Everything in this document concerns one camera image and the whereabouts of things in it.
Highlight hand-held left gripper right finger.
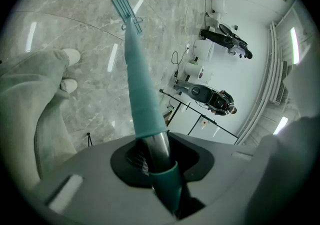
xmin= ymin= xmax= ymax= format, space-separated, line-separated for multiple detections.
xmin=166 ymin=131 xmax=215 ymax=184

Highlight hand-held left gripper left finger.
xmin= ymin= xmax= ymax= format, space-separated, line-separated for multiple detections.
xmin=110 ymin=139 xmax=152 ymax=188

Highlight black-framed white table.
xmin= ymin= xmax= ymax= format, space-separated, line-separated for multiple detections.
xmin=159 ymin=88 xmax=240 ymax=145

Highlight black tripod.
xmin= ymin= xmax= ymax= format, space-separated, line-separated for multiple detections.
xmin=85 ymin=132 xmax=94 ymax=148

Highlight dark grey round chair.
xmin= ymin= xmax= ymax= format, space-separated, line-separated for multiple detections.
xmin=187 ymin=83 xmax=214 ymax=107

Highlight person's grey top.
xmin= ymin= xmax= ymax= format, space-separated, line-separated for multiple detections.
xmin=246 ymin=43 xmax=320 ymax=225

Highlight ceiling light panel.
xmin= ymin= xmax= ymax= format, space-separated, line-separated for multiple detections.
xmin=290 ymin=27 xmax=300 ymax=65
xmin=273 ymin=116 xmax=289 ymax=136

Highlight white cylindrical appliance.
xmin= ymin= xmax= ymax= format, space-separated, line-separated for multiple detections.
xmin=184 ymin=61 xmax=214 ymax=85
xmin=193 ymin=39 xmax=215 ymax=61

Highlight person's white shoe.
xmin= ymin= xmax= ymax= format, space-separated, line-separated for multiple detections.
xmin=59 ymin=78 xmax=79 ymax=94
xmin=61 ymin=48 xmax=82 ymax=67

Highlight white vent grille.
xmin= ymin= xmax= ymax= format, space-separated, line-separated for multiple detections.
xmin=270 ymin=60 xmax=289 ymax=106

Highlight person's grey trousers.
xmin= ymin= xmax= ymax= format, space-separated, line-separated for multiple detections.
xmin=0 ymin=48 xmax=77 ymax=180

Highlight white rounded appliance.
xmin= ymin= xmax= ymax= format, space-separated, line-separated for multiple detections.
xmin=211 ymin=0 xmax=229 ymax=15

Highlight black cable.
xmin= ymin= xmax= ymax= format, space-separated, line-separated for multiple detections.
xmin=171 ymin=46 xmax=190 ymax=79

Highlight white wall pipes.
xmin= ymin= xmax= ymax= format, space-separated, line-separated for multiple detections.
xmin=236 ymin=20 xmax=279 ymax=145

